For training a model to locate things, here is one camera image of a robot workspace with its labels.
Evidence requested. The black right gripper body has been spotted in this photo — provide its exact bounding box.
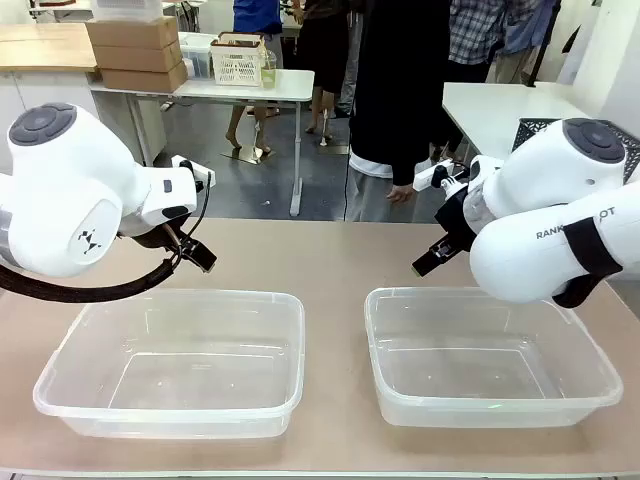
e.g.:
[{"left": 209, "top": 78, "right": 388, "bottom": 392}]
[{"left": 433, "top": 187, "right": 481, "bottom": 250}]

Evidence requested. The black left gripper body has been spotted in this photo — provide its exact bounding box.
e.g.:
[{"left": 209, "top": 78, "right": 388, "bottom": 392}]
[{"left": 119, "top": 214, "right": 196, "bottom": 252}]

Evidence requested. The clear plastic bin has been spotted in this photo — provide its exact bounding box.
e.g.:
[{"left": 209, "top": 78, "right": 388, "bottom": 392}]
[
  {"left": 32, "top": 288, "right": 307, "bottom": 441},
  {"left": 363, "top": 285, "right": 625, "bottom": 429}
]

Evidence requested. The dark blue perforated basket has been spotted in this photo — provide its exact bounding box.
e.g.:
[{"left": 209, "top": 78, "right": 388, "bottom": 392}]
[{"left": 511, "top": 117, "right": 640, "bottom": 184}]

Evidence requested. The person's left forearm black sleeve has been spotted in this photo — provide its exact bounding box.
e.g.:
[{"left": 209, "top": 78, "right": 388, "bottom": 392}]
[{"left": 391, "top": 114, "right": 451, "bottom": 188}]

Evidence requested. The white perforated basket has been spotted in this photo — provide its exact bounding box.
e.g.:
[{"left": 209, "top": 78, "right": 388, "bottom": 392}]
[{"left": 209, "top": 31, "right": 266, "bottom": 88}]

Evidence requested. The person's left hand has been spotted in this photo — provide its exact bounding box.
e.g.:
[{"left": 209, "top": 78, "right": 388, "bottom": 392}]
[{"left": 386, "top": 183, "right": 417, "bottom": 205}]

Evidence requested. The plain white table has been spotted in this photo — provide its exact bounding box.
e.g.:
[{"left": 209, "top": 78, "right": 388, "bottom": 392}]
[{"left": 441, "top": 80, "right": 594, "bottom": 172}]

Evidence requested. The cardboard box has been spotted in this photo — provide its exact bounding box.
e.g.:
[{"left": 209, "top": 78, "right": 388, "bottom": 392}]
[
  {"left": 84, "top": 15, "right": 180, "bottom": 51},
  {"left": 99, "top": 61, "right": 190, "bottom": 94},
  {"left": 92, "top": 40, "right": 184, "bottom": 73}
]

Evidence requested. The person in black hoodie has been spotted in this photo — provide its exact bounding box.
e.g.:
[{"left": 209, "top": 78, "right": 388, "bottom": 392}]
[{"left": 344, "top": 0, "right": 465, "bottom": 224}]

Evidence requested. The white table with metal legs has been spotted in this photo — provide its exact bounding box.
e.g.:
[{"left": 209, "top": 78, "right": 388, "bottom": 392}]
[{"left": 89, "top": 68, "right": 317, "bottom": 218}]

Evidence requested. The clear storage container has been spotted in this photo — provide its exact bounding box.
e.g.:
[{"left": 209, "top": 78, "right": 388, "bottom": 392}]
[{"left": 178, "top": 31, "right": 219, "bottom": 81}]

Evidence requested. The person in plaid shirt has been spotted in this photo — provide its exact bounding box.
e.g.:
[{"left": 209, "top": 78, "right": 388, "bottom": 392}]
[{"left": 446, "top": 0, "right": 512, "bottom": 84}]

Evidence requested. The plastic cup with green drink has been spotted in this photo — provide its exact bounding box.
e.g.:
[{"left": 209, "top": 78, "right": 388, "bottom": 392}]
[{"left": 259, "top": 48, "right": 278, "bottom": 88}]

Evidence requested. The black stand pole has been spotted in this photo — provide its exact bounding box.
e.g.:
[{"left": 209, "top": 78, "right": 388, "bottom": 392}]
[{"left": 528, "top": 0, "right": 557, "bottom": 84}]

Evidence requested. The person in light blue shirt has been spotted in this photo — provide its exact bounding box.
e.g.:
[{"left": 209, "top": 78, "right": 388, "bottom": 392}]
[{"left": 497, "top": 0, "right": 552, "bottom": 85}]

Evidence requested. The person in dark clothes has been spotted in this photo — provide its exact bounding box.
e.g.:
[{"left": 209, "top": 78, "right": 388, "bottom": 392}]
[{"left": 287, "top": 0, "right": 352, "bottom": 142}]

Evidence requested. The wooden topped white cabinet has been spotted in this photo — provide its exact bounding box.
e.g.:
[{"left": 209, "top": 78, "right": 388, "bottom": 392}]
[{"left": 0, "top": 22, "right": 167, "bottom": 176}]

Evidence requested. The white storage box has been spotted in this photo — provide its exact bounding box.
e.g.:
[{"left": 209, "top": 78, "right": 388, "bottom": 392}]
[{"left": 94, "top": 0, "right": 167, "bottom": 23}]

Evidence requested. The person in blue shirt barefoot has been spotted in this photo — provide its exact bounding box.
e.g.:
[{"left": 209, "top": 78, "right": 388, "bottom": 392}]
[{"left": 225, "top": 0, "right": 286, "bottom": 157}]

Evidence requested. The thin black left wrist cable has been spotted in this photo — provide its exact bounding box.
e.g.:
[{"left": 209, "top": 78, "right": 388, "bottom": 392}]
[{"left": 169, "top": 169, "right": 213, "bottom": 261}]

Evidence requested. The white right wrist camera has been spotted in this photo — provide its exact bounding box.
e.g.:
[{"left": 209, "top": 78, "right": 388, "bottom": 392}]
[{"left": 413, "top": 158, "right": 471, "bottom": 192}]

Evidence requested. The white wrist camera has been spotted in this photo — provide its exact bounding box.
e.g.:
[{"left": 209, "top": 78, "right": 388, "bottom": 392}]
[
  {"left": 171, "top": 155, "right": 217, "bottom": 190},
  {"left": 413, "top": 158, "right": 471, "bottom": 192}
]

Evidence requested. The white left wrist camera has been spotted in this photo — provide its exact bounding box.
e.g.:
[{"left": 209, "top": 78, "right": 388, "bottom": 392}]
[{"left": 171, "top": 155, "right": 217, "bottom": 190}]

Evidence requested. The black strap on right arm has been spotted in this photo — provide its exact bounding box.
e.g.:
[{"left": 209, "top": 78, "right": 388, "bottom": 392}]
[{"left": 551, "top": 216, "right": 625, "bottom": 309}]

